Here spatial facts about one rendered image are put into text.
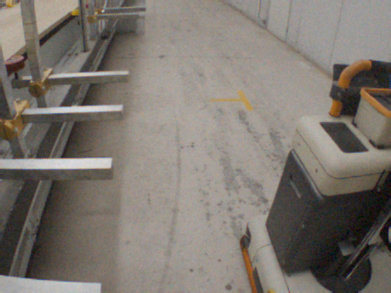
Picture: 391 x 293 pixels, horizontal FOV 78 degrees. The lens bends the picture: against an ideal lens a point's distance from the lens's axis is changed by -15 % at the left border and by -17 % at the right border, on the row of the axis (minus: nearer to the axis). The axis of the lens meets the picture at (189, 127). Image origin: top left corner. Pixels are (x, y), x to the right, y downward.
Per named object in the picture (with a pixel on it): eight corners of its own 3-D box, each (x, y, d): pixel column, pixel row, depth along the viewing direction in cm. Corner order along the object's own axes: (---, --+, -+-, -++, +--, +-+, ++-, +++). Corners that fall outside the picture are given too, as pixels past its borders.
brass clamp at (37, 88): (56, 80, 98) (54, 68, 95) (44, 97, 86) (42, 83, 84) (41, 81, 97) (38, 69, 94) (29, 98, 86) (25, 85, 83)
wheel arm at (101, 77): (129, 80, 98) (128, 69, 96) (128, 85, 95) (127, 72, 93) (16, 86, 93) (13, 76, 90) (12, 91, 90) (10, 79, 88)
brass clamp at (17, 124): (33, 114, 77) (30, 99, 74) (17, 141, 65) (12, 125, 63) (16, 115, 76) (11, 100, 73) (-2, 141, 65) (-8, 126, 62)
